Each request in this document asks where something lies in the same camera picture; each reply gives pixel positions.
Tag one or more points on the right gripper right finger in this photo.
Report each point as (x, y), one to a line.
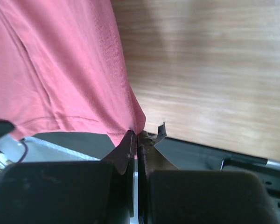
(168, 195)

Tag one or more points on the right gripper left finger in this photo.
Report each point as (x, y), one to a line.
(71, 192)

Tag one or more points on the salmon pink t-shirt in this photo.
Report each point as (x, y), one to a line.
(62, 69)

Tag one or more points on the aluminium frame rail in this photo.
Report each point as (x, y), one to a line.
(185, 155)

